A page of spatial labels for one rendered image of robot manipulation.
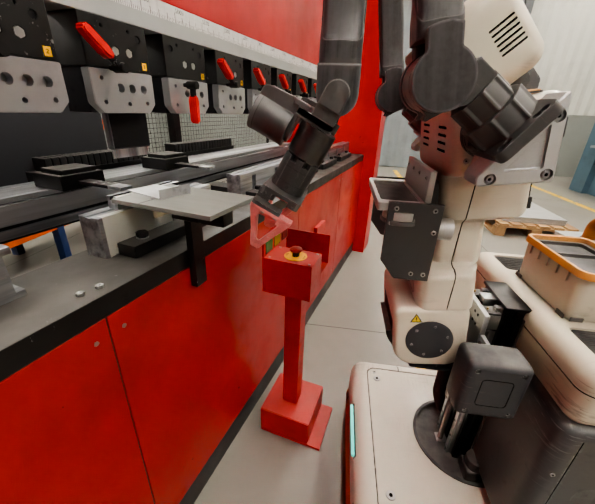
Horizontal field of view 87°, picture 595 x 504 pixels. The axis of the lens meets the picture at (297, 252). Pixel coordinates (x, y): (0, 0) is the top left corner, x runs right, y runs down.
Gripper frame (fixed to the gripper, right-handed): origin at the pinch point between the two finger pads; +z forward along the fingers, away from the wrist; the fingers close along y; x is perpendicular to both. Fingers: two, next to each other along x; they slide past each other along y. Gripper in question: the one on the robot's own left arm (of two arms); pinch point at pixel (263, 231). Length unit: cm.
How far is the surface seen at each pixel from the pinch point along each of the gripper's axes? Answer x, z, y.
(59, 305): -24.0, 25.8, 11.4
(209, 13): -42, -26, -47
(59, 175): -52, 24, -20
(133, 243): -24.8, 22.9, -9.4
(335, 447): 63, 80, -31
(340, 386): 65, 79, -62
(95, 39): -41.3, -12.2, -8.3
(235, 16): -40, -29, -60
